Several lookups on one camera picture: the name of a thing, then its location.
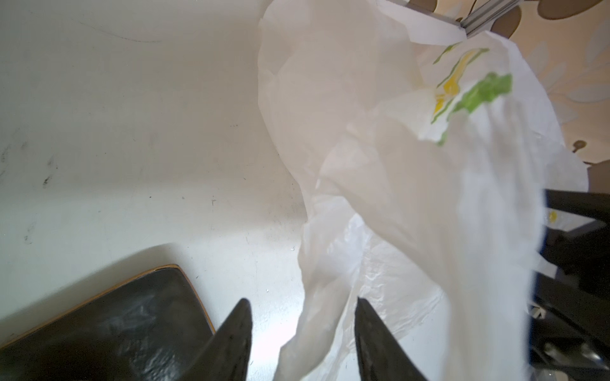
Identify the white plastic bag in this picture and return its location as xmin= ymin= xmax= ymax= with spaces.
xmin=258 ymin=1 xmax=588 ymax=380

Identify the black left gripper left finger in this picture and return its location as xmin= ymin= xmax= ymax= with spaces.
xmin=180 ymin=298 xmax=253 ymax=380

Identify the aluminium frame post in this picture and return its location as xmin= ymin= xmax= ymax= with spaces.
xmin=392 ymin=0 xmax=522 ymax=37

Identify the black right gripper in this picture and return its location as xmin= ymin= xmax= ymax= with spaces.
xmin=529 ymin=190 xmax=609 ymax=380

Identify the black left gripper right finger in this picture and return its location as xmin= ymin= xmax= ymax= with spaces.
xmin=354 ymin=298 xmax=427 ymax=381

